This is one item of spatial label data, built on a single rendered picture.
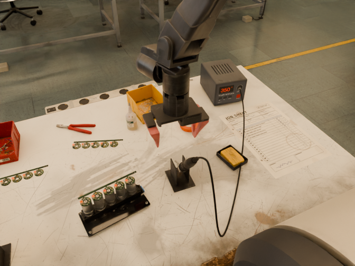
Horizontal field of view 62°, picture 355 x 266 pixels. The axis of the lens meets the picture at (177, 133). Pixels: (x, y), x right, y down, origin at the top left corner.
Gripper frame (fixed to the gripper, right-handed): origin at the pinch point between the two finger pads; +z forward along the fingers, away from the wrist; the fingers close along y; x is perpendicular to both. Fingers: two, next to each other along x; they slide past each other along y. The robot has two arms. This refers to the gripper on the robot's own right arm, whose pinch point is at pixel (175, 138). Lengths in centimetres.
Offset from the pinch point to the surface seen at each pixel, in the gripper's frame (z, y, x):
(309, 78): 88, -168, -116
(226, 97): 10.1, -27.5, -22.8
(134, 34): 89, -50, -256
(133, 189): 9.5, 12.6, 4.0
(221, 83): 3.9, -24.7, -23.2
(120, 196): 9.9, 16.1, 4.5
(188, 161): -1.7, 0.6, 9.6
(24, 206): 13.6, 39.0, -3.8
